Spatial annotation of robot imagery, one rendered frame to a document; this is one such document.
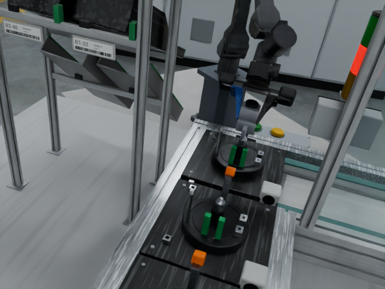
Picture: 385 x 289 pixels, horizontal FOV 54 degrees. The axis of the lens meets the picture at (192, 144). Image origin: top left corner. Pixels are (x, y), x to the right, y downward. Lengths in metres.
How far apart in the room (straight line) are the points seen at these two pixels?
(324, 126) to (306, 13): 3.19
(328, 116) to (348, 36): 3.32
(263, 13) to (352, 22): 3.07
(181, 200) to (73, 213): 0.28
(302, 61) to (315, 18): 0.43
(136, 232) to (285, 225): 0.33
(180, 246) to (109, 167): 0.43
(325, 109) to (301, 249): 0.34
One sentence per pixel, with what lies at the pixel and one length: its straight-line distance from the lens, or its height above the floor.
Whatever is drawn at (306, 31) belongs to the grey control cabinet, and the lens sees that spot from 3.98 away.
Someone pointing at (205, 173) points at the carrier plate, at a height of 0.97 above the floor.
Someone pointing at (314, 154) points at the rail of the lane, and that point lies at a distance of 1.14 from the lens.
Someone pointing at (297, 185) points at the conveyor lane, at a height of 0.92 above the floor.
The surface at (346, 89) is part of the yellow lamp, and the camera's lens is 0.75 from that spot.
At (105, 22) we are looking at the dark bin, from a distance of 0.77.
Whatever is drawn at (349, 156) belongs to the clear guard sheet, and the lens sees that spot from 0.79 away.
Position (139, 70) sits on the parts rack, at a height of 1.26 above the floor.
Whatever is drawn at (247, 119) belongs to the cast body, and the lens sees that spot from 0.90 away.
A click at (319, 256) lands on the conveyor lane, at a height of 0.89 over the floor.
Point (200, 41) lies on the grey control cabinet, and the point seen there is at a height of 0.30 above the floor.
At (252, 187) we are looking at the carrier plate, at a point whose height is 0.97.
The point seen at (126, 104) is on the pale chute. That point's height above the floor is 1.01.
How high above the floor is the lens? 1.54
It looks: 33 degrees down
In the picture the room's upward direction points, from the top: 9 degrees clockwise
